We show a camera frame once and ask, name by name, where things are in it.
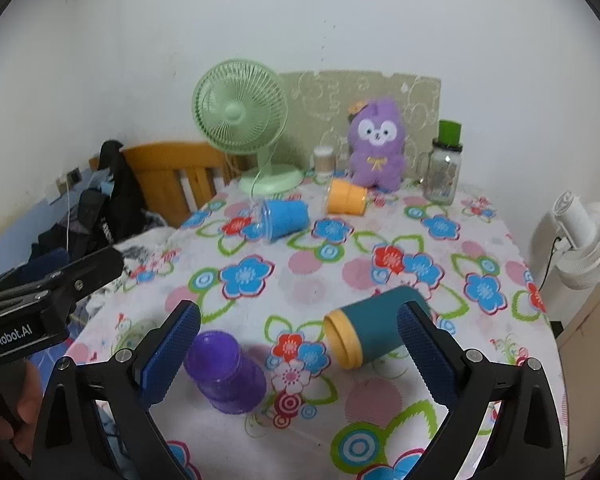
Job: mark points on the orange cup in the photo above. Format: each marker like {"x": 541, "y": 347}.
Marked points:
{"x": 347, "y": 197}

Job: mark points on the beige patterned board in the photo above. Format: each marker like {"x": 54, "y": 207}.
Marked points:
{"x": 320, "y": 95}

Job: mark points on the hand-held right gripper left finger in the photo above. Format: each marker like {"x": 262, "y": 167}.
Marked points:
{"x": 172, "y": 355}

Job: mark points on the small clear jar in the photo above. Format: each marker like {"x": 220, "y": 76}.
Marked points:
{"x": 324, "y": 162}

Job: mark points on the dark blue cloth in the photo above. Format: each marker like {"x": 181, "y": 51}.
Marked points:
{"x": 47, "y": 260}

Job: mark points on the purple cup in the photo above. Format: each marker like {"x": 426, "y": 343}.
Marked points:
{"x": 230, "y": 380}

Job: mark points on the floral tablecloth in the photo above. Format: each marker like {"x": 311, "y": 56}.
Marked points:
{"x": 330, "y": 270}

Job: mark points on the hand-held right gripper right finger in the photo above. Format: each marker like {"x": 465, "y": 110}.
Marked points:
{"x": 425, "y": 355}

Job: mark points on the purple plush toy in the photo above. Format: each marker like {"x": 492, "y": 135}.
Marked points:
{"x": 377, "y": 160}

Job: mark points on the person's left hand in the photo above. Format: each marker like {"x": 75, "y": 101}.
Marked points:
{"x": 31, "y": 400}

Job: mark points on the white standing fan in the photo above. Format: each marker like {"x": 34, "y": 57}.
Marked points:
{"x": 587, "y": 240}

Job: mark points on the black bag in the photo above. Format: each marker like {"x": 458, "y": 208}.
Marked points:
{"x": 120, "y": 200}

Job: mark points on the blue cup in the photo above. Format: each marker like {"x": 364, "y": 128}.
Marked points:
{"x": 287, "y": 217}

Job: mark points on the green desk fan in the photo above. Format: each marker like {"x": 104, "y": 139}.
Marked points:
{"x": 232, "y": 110}

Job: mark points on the teal cup with yellow rim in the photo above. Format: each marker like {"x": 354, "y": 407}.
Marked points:
{"x": 375, "y": 325}

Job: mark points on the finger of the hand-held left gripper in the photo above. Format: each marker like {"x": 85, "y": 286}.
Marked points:
{"x": 87, "y": 272}

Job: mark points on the wooden chair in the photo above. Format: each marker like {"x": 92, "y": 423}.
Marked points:
{"x": 155, "y": 165}

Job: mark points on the beige cabinet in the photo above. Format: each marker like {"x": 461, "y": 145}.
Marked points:
{"x": 590, "y": 360}

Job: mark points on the glass bottle with green lid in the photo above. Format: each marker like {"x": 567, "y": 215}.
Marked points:
{"x": 442, "y": 175}

